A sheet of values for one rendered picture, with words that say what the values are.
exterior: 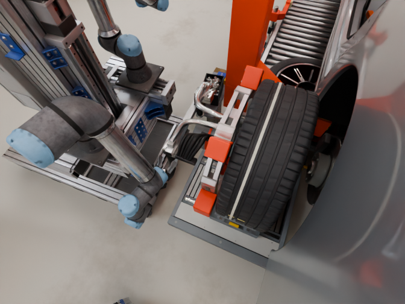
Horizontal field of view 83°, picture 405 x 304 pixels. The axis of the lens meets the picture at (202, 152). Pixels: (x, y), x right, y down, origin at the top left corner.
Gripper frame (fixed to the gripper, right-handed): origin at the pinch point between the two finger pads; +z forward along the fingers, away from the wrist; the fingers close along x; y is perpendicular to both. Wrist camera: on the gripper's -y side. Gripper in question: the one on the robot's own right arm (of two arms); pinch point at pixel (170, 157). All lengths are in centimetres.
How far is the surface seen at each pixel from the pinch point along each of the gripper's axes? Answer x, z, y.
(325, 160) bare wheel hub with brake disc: -65, 21, 10
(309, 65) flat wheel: -53, 129, -33
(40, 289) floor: 67, -94, -83
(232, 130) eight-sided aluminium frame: -26.0, 7.2, 29.1
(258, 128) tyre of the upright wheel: -34.5, 8.6, 33.2
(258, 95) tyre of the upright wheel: -30, 21, 35
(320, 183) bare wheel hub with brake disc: -67, 12, 4
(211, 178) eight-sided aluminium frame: -24.1, -7.9, 15.4
